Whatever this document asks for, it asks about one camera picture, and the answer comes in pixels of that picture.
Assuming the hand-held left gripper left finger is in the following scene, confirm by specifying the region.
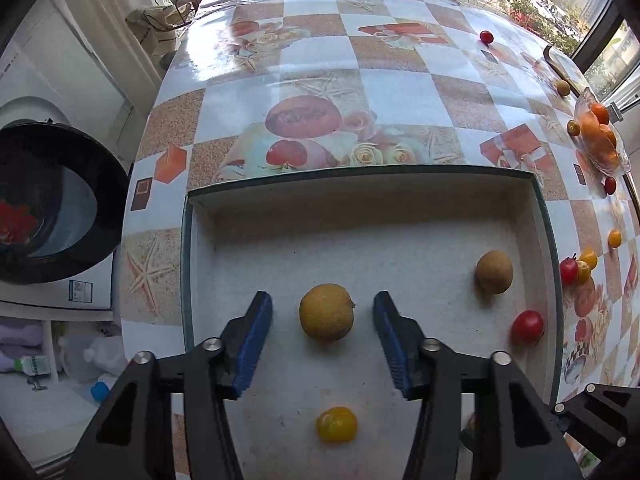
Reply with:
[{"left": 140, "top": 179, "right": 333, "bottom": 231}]
[{"left": 62, "top": 290, "right": 274, "bottom": 480}]

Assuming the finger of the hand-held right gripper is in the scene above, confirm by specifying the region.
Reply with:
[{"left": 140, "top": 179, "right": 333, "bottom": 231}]
[{"left": 551, "top": 382, "right": 640, "bottom": 480}]

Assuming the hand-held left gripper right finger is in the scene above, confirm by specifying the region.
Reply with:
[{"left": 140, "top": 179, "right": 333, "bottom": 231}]
[{"left": 372, "top": 290, "right": 587, "bottom": 480}]

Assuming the large brown longan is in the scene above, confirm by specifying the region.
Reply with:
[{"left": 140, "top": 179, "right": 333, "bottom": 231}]
[{"left": 298, "top": 283, "right": 357, "bottom": 342}]

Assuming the white foam tray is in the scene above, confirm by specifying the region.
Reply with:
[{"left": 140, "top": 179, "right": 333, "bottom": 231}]
[{"left": 181, "top": 164, "right": 562, "bottom": 480}]

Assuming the white plastic jug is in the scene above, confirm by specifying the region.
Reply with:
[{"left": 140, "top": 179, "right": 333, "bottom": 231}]
[{"left": 59, "top": 334, "right": 126, "bottom": 386}]

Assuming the white bottle green label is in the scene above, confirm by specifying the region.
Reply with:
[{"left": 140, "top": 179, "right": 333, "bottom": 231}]
[{"left": 0, "top": 354, "right": 54, "bottom": 377}]

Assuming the clear glass bowl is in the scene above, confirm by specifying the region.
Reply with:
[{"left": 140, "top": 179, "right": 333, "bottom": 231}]
[{"left": 573, "top": 86, "right": 632, "bottom": 180}]

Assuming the white washing machine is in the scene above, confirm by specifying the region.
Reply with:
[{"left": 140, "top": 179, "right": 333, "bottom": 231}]
[{"left": 0, "top": 0, "right": 132, "bottom": 312}]

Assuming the checked printed tablecloth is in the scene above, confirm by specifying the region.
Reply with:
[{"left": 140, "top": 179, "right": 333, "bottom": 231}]
[{"left": 119, "top": 0, "right": 640, "bottom": 480}]

